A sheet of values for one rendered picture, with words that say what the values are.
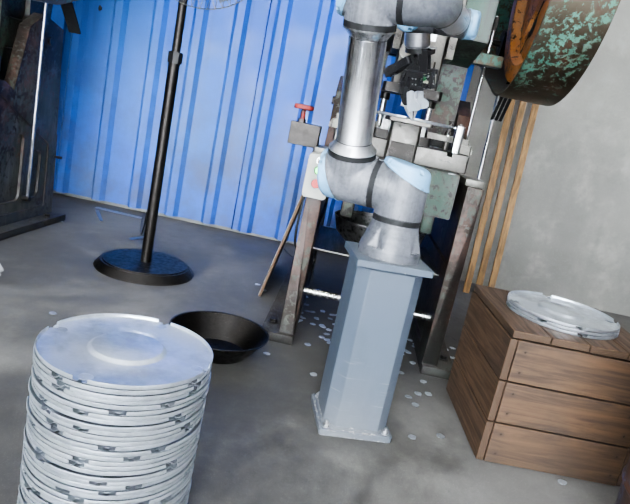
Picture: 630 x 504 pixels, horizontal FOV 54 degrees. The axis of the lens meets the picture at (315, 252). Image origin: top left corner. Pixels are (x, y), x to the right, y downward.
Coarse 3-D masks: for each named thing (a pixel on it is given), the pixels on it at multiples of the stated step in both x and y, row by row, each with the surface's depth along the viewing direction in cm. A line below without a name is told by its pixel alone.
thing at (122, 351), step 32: (64, 320) 110; (96, 320) 114; (128, 320) 117; (64, 352) 99; (96, 352) 101; (128, 352) 103; (160, 352) 105; (192, 352) 109; (96, 384) 91; (128, 384) 94; (160, 384) 94
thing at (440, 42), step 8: (432, 40) 201; (440, 40) 201; (400, 48) 202; (432, 48) 202; (440, 48) 202; (400, 56) 203; (432, 56) 202; (440, 56) 202; (432, 64) 200; (440, 64) 203; (400, 72) 204; (392, 80) 205; (400, 80) 202
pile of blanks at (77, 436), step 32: (32, 384) 99; (64, 384) 93; (192, 384) 101; (32, 416) 98; (64, 416) 94; (96, 416) 92; (128, 416) 95; (160, 416) 96; (192, 416) 102; (32, 448) 99; (64, 448) 94; (96, 448) 94; (128, 448) 95; (160, 448) 99; (192, 448) 106; (32, 480) 100; (64, 480) 95; (96, 480) 95; (128, 480) 96; (160, 480) 100
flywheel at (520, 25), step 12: (516, 0) 233; (528, 0) 229; (540, 0) 211; (516, 12) 232; (528, 12) 225; (540, 12) 208; (516, 24) 231; (528, 24) 221; (540, 24) 204; (516, 36) 229; (516, 48) 226; (528, 48) 214; (504, 60) 232; (516, 60) 219; (516, 72) 208
